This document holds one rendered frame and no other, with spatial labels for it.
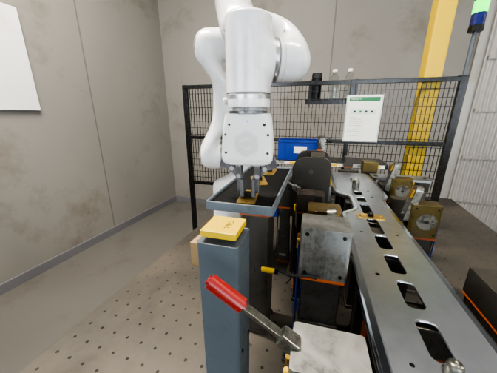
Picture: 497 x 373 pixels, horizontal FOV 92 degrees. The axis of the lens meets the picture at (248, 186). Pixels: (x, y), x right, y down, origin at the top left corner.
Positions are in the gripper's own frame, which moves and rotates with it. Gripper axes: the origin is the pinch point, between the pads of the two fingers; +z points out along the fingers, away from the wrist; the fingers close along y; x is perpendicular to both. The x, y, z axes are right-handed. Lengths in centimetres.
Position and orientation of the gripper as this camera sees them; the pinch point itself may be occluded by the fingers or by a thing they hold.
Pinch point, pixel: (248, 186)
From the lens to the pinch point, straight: 51.2
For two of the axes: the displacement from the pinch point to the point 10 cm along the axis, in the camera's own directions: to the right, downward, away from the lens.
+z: 0.0, 9.6, 2.9
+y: 9.9, 0.5, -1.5
